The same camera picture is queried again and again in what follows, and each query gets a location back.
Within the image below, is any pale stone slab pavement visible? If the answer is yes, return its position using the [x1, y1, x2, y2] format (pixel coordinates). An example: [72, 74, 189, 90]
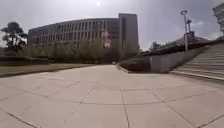
[0, 64, 224, 128]

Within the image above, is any row of slender trees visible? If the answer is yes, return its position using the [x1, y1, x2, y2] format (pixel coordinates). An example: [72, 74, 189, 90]
[18, 39, 108, 64]

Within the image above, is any tall lamp pole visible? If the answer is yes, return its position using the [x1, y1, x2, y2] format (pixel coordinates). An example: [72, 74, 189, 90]
[180, 9, 192, 53]

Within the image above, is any dark hedge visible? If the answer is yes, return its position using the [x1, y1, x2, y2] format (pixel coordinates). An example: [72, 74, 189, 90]
[0, 54, 51, 66]

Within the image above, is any grass strip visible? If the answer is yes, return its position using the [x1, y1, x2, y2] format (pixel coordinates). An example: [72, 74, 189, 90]
[0, 63, 96, 79]

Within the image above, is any low building with roof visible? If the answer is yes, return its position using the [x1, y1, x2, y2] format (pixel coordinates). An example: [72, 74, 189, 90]
[149, 31, 211, 54]

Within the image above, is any pale building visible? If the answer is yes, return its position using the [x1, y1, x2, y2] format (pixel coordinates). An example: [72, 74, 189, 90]
[211, 1, 224, 36]

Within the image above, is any grey concrete wall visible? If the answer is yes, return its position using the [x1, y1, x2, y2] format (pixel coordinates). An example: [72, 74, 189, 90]
[117, 45, 211, 74]

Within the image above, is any large curved grey building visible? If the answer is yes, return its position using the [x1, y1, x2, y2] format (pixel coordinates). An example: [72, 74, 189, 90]
[27, 12, 140, 64]

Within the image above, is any wide stone stairway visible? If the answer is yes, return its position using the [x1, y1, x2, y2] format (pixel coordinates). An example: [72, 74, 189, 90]
[169, 41, 224, 82]

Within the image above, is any dark tree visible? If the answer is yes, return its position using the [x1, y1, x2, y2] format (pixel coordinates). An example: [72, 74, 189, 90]
[0, 21, 29, 53]

